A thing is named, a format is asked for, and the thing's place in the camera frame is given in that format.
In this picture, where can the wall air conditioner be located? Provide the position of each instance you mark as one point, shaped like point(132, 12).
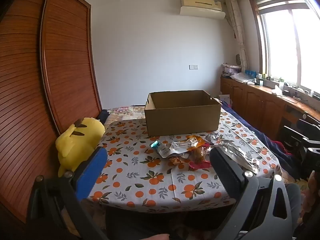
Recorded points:
point(200, 7)

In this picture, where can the round grey stand mirror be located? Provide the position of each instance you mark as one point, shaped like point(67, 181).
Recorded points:
point(238, 59)

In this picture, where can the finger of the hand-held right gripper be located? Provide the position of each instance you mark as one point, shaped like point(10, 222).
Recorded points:
point(310, 120)
point(293, 133)

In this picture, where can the cardboard box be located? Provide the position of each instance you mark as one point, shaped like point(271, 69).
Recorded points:
point(180, 120)

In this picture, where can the white wall switch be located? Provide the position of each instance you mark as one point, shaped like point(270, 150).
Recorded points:
point(193, 67)

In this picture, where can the tissue pack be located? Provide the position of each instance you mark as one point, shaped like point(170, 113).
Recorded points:
point(277, 90)

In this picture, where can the pile of small boxes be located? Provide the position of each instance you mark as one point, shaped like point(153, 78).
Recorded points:
point(231, 70)

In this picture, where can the blue bottles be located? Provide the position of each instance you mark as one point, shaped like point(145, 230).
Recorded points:
point(251, 73)

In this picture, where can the red cloth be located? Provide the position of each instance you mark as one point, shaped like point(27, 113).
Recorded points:
point(280, 146)

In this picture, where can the wooden cabinet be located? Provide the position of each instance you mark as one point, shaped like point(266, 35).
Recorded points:
point(252, 100)

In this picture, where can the silver white snack packet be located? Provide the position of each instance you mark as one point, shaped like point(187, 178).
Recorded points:
point(170, 150)

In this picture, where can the pink snack packet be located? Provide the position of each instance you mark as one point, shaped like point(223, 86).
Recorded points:
point(200, 165)

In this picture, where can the person's legs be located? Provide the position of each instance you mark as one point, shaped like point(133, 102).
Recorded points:
point(162, 217)

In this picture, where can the wooden slatted wardrobe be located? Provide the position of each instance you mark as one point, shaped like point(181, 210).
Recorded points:
point(62, 67)

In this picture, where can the white paper box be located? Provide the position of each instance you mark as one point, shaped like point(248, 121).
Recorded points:
point(225, 99)

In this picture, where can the crumpled silver foil packet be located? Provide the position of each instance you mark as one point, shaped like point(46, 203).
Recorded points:
point(215, 138)

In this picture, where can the patterned curtain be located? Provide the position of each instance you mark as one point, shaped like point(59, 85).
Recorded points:
point(236, 30)

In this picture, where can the orange fruit print tablecloth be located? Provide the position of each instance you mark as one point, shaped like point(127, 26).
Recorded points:
point(140, 170)

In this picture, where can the dark blue blanket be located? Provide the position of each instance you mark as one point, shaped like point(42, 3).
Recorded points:
point(275, 150)

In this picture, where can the small orange patterned packet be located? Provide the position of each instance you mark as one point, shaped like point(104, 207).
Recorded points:
point(178, 160)

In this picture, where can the clear plastic bag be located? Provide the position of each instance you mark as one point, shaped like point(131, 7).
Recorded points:
point(242, 78)

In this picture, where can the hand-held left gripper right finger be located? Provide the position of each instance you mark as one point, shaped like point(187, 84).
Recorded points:
point(223, 167)

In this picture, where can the teal candy wrapper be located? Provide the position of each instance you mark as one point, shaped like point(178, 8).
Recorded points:
point(155, 144)

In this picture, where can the window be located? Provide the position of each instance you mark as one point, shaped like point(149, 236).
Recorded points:
point(282, 42)

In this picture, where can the yellow plush toy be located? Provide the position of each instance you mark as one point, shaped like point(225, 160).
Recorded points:
point(75, 142)

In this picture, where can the floral blanket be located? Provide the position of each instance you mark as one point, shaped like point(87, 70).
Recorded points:
point(125, 112)

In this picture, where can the brown foil snack packet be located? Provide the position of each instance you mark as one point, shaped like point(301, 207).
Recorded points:
point(196, 140)

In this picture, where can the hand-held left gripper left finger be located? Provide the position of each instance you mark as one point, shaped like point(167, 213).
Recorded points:
point(93, 172)

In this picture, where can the clear sesame candy packet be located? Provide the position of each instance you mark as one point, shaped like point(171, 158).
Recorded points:
point(198, 155)

